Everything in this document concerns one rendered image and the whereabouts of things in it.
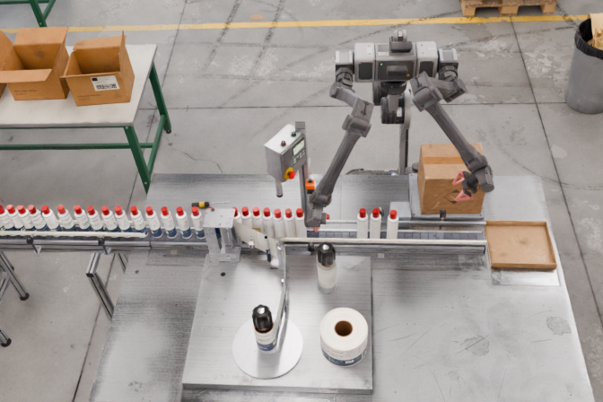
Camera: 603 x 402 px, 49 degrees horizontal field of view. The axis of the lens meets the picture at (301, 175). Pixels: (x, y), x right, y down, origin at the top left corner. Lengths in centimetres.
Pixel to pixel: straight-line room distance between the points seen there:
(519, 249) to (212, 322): 151
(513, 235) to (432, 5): 339
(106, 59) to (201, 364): 226
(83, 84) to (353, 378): 247
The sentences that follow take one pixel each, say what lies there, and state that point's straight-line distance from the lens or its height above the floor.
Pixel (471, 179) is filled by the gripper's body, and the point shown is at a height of 128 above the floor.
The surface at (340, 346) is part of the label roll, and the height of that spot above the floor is 102.
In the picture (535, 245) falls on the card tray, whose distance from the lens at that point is 343.
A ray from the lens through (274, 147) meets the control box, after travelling 286.
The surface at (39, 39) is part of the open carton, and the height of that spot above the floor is 103.
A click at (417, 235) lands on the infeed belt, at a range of 330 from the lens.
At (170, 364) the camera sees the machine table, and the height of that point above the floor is 83.
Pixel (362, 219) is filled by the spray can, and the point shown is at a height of 105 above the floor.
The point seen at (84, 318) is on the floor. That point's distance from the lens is 434.
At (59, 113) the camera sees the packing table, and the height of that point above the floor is 78.
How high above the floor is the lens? 349
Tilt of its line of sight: 47 degrees down
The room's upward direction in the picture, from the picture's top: 5 degrees counter-clockwise
